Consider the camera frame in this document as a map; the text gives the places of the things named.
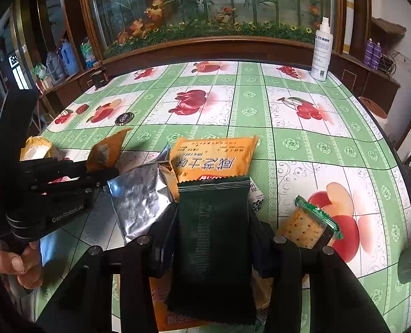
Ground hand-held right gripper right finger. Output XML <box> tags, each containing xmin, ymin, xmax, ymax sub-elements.
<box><xmin>250</xmin><ymin>215</ymin><xmax>391</xmax><ymax>333</ymax></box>

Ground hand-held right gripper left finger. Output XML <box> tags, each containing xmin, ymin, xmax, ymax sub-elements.
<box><xmin>35</xmin><ymin>211</ymin><xmax>178</xmax><ymax>333</ymax></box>

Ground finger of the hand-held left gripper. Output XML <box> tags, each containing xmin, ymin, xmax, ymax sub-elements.
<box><xmin>25</xmin><ymin>167</ymin><xmax>120</xmax><ymax>198</ymax></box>
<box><xmin>20</xmin><ymin>158</ymin><xmax>90</xmax><ymax>181</ymax></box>

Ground yellow-edged white cardboard tray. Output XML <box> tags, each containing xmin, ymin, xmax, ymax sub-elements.
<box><xmin>20</xmin><ymin>136</ymin><xmax>69</xmax><ymax>181</ymax></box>

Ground orange snack packet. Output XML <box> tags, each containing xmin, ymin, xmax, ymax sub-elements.
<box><xmin>86</xmin><ymin>128</ymin><xmax>133</xmax><ymax>172</ymax></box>

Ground dark green snack packet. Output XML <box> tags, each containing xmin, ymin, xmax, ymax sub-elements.
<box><xmin>166</xmin><ymin>176</ymin><xmax>258</xmax><ymax>327</ymax></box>

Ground clear cracker packet green ends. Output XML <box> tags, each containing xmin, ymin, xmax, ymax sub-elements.
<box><xmin>275</xmin><ymin>195</ymin><xmax>343</xmax><ymax>250</ymax></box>

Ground orange biscuit packet red label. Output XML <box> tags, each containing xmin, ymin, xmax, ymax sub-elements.
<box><xmin>149</xmin><ymin>276</ymin><xmax>206</xmax><ymax>332</ymax></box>

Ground yellow biscuit packet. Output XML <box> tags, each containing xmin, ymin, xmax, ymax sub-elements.
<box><xmin>170</xmin><ymin>135</ymin><xmax>259</xmax><ymax>184</ymax></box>

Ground person's left hand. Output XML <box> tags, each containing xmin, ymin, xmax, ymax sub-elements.
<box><xmin>0</xmin><ymin>241</ymin><xmax>43</xmax><ymax>290</ymax></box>

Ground silver foil snack packet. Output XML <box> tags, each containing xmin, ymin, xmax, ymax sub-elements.
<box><xmin>107</xmin><ymin>144</ymin><xmax>180</xmax><ymax>244</ymax></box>

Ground clear grey snack packet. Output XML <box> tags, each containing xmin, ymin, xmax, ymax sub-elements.
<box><xmin>249</xmin><ymin>182</ymin><xmax>266</xmax><ymax>213</ymax></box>

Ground dark glass bottle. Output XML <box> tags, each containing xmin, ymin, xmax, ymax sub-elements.
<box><xmin>91</xmin><ymin>69</ymin><xmax>107</xmax><ymax>89</ymax></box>

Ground blue thermos jug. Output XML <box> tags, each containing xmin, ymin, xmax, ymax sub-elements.
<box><xmin>59</xmin><ymin>40</ymin><xmax>78</xmax><ymax>76</ymax></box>

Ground green fruit print tablecloth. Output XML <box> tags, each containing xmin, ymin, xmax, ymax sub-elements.
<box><xmin>34</xmin><ymin>60</ymin><xmax>411</xmax><ymax>333</ymax></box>

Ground water bottle green label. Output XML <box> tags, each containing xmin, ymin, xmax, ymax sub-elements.
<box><xmin>80</xmin><ymin>37</ymin><xmax>97</xmax><ymax>69</ymax></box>

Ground round orange stool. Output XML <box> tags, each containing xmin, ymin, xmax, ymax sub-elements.
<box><xmin>360</xmin><ymin>96</ymin><xmax>388</xmax><ymax>118</ymax></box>

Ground white spray bottle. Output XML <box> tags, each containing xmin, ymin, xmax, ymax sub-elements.
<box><xmin>311</xmin><ymin>17</ymin><xmax>331</xmax><ymax>82</ymax></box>

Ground glass flower display case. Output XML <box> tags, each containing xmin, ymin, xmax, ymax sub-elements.
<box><xmin>79</xmin><ymin>0</ymin><xmax>345</xmax><ymax>59</ymax></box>

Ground purple spray can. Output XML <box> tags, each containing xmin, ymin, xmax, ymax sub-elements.
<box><xmin>372</xmin><ymin>42</ymin><xmax>383</xmax><ymax>70</ymax></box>
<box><xmin>363</xmin><ymin>38</ymin><xmax>374</xmax><ymax>68</ymax></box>

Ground coiled cable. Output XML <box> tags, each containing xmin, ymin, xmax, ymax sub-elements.
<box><xmin>382</xmin><ymin>52</ymin><xmax>398</xmax><ymax>75</ymax></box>

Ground brown wooden wall shelf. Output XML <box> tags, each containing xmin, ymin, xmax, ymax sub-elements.
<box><xmin>372</xmin><ymin>17</ymin><xmax>406</xmax><ymax>42</ymax></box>

